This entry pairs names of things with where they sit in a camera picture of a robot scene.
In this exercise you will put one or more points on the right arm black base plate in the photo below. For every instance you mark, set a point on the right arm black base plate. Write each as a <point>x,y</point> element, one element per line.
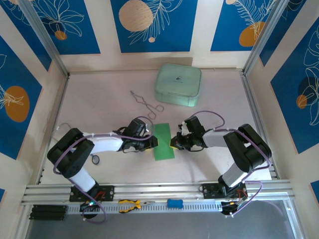
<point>209,191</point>

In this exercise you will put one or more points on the blue bone shaped object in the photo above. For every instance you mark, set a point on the blue bone shaped object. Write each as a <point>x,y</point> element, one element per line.
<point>175,203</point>

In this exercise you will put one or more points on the aluminium mounting rail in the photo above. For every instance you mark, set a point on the aluminium mounting rail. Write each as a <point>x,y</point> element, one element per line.
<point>149,189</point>

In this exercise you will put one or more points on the metal crucible tongs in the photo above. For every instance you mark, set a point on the metal crucible tongs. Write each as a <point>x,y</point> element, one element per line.
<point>143,101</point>

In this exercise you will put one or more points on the aluminium frame post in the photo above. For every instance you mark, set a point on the aluminium frame post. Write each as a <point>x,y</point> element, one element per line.
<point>269,32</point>
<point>42,35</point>

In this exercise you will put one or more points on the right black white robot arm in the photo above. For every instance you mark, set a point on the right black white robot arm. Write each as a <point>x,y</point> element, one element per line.
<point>246,152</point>

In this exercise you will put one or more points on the mint green zip case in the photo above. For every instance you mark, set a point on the mint green zip case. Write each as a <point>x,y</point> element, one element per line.
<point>178,84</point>

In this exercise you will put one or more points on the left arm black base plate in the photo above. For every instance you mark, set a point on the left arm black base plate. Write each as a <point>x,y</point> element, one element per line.
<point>107,193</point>

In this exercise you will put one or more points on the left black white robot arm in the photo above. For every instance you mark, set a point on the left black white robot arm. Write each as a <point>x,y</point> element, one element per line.
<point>72,154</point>

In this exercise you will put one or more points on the black rimmed round lens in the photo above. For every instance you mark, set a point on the black rimmed round lens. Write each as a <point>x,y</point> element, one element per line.
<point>92,159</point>

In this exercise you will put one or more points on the green paper sheet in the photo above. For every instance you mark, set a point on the green paper sheet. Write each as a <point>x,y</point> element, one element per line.
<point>163,139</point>

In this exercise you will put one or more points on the aluminium table side rail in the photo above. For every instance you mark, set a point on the aluminium table side rail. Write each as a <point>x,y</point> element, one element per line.
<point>53,124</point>
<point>256,117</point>

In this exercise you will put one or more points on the black stacked bars block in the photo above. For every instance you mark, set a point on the black stacked bars block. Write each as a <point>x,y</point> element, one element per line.
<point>48,212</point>

